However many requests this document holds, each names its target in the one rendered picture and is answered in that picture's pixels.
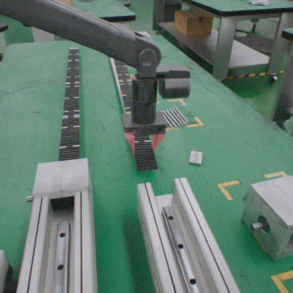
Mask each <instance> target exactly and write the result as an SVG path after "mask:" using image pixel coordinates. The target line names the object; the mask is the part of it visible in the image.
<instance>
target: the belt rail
mask: <svg viewBox="0 0 293 293"><path fill-rule="evenodd" d="M109 60H110V63H111V66H112V70H113V74H114V79H115V82H116V85H117V90H118V93H119V94H120V99H121V103H122V107H123V110H124V114H126V113H125V108H124V103H123V99H122V94H121V89H120V84H119V83H118V78H117V73H116V68H115V64H114V60H113V59H112V58H111V57H109Z"/></svg>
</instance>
